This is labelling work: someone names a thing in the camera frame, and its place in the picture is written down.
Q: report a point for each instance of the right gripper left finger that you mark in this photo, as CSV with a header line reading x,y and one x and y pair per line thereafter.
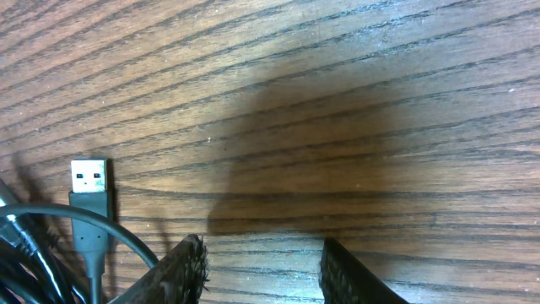
x,y
178,278

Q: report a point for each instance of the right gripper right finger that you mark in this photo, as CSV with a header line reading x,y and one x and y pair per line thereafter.
x,y
345,280

